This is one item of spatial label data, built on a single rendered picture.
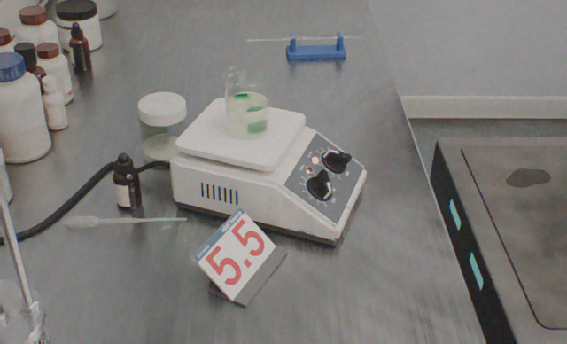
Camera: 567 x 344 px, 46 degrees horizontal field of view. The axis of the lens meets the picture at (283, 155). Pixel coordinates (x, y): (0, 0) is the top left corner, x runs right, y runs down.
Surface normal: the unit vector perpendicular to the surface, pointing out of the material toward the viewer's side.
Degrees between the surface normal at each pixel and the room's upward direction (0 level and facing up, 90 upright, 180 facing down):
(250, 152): 0
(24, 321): 0
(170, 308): 0
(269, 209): 90
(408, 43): 90
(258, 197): 90
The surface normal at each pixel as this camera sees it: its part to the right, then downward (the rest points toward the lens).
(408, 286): 0.02, -0.83
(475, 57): 0.02, 0.55
